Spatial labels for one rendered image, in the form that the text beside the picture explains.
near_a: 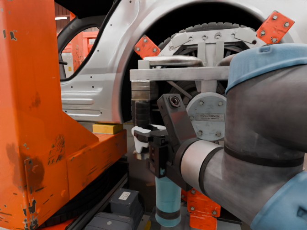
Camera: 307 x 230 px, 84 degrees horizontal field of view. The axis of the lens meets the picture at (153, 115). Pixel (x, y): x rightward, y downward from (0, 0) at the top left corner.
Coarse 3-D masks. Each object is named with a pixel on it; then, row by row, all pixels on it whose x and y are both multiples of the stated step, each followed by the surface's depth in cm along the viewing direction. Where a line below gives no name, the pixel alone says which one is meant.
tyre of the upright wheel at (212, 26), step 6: (204, 24) 64; (210, 24) 64; (216, 24) 63; (222, 24) 63; (228, 24) 62; (234, 24) 62; (186, 30) 66; (192, 30) 65; (198, 30) 65; (204, 30) 64; (210, 30) 64; (252, 30) 60; (174, 36) 68; (162, 42) 70; (168, 42) 68; (162, 48) 69; (132, 102) 76; (132, 108) 76; (132, 114) 77; (132, 120) 78
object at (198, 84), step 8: (192, 48) 66; (224, 48) 64; (232, 48) 63; (240, 48) 62; (224, 56) 67; (160, 88) 86; (176, 88) 72; (200, 88) 70; (216, 88) 68; (160, 96) 92; (192, 96) 71; (224, 96) 68; (152, 104) 76; (184, 104) 73; (152, 112) 78; (152, 120) 76; (160, 120) 89
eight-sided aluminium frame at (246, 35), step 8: (184, 32) 58; (192, 32) 58; (200, 32) 57; (208, 32) 57; (216, 32) 56; (224, 32) 55; (232, 32) 55; (240, 32) 54; (248, 32) 53; (176, 40) 59; (184, 40) 59; (192, 40) 58; (200, 40) 58; (208, 40) 57; (216, 40) 56; (224, 40) 56; (232, 40) 55; (240, 40) 54; (248, 40) 54; (256, 40) 53; (168, 48) 61; (176, 48) 60; (184, 48) 64; (248, 48) 55
